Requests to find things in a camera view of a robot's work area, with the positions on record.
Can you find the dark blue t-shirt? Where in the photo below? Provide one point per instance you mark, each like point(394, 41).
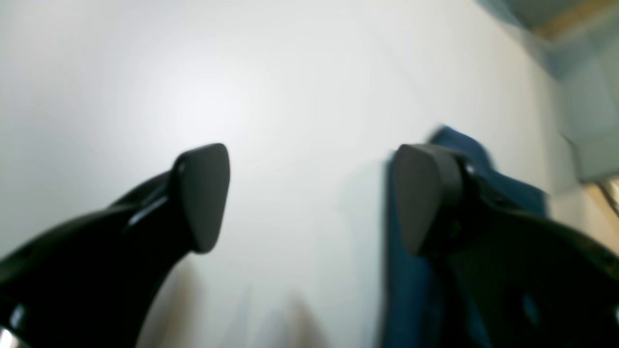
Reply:
point(414, 308)

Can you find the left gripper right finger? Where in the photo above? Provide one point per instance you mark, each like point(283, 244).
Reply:
point(534, 283)

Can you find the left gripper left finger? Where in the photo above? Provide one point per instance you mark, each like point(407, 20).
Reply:
point(90, 282)

